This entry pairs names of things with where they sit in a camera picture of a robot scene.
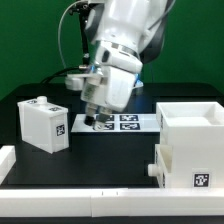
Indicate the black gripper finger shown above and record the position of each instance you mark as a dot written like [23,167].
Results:
[89,114]
[100,121]

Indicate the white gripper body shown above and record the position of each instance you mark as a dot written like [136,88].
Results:
[108,87]

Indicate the white drawer with knob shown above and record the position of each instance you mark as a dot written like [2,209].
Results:
[43,124]

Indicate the white drawer tray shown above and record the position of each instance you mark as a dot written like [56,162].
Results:
[161,169]

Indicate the large white drawer housing box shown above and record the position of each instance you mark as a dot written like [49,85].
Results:
[195,131]

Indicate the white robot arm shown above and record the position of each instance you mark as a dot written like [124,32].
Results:
[127,34]

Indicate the white marker tag plate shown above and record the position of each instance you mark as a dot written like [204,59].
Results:
[120,123]

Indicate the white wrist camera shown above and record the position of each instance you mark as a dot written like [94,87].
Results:
[75,82]

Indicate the white front rail bar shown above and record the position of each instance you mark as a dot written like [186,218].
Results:
[110,202]

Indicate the black camera stand pole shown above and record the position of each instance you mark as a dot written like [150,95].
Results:
[82,9]

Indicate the white left rail block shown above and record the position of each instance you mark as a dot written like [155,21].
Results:
[7,160]

